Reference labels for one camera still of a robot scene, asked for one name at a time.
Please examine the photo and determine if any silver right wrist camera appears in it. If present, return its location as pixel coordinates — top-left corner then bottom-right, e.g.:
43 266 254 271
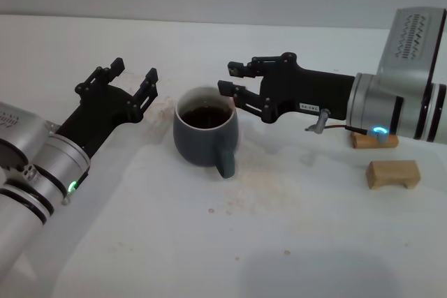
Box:
378 6 447 84

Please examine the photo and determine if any pale notched wooden block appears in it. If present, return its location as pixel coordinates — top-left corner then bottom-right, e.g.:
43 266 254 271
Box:
365 160 421 191

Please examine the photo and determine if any dark red cable grey plug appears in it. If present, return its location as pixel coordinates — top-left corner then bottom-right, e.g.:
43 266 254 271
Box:
304 108 368 135

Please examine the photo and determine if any grey ceramic coffee cup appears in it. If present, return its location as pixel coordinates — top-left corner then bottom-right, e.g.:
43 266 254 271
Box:
173 84 241 179

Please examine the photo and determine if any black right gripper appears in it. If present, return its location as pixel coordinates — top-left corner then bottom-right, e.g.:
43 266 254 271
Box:
217 52 357 125

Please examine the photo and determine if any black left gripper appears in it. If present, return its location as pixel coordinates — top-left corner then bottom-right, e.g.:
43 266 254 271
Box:
54 57 159 158

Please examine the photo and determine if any dark orange wooden block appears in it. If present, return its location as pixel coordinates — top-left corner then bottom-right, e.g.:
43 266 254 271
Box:
351 131 400 149

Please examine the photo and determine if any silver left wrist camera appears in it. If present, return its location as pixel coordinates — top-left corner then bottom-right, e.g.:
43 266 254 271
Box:
0 101 49 145

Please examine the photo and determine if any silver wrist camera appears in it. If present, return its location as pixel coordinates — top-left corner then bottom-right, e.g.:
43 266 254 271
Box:
378 6 447 84
0 101 49 145

